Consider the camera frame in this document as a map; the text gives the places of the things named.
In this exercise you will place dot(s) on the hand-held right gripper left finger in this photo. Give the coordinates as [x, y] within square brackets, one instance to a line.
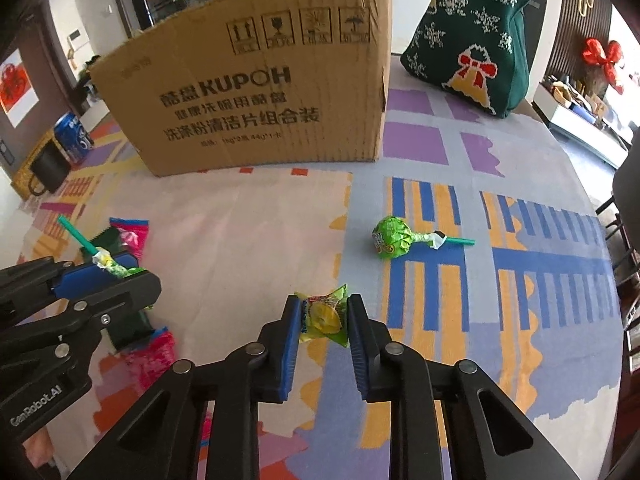
[295, 345]

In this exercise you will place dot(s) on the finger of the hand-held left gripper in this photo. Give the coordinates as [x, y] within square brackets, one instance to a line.
[130, 292]
[85, 275]

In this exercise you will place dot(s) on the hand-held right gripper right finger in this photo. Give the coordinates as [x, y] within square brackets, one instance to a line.
[357, 350]

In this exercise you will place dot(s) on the green lollipop with pale wrapper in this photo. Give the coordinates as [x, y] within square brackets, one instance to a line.
[107, 260]

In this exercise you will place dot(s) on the green and yellow snack packet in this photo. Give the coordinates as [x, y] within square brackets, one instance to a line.
[325, 317]

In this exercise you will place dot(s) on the brown cardboard box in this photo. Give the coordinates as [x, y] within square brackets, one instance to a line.
[240, 90]

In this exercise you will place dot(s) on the person's left hand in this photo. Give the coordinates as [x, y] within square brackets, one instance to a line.
[37, 442]

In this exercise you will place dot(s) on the dark green snack packet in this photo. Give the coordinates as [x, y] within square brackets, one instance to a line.
[131, 330]

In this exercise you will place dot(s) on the bright pink snack packet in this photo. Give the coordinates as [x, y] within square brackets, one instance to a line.
[152, 365]

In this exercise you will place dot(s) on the black mug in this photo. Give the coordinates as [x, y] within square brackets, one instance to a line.
[50, 170]

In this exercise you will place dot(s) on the yellow rectangular box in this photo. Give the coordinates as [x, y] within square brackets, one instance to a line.
[21, 180]

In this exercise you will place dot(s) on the green lollipop with green stick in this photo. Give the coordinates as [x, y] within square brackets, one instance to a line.
[392, 237]

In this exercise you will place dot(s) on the blue soda can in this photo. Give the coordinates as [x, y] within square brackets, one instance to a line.
[75, 137]

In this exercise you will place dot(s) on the red and white door poster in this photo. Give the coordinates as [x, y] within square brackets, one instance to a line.
[15, 87]

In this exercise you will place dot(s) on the brown entrance door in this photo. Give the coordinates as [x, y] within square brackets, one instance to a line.
[42, 60]

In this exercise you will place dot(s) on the white low cabinet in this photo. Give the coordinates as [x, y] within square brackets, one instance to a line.
[580, 127]

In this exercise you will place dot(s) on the black chair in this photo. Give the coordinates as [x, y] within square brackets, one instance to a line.
[627, 185]

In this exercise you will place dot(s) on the green knitted snowflake bag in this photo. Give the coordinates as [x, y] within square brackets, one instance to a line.
[465, 35]

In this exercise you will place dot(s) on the red foil balloon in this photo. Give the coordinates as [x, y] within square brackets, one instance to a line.
[602, 57]

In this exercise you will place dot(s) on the white wall intercom panel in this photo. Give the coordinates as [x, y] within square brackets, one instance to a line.
[76, 36]

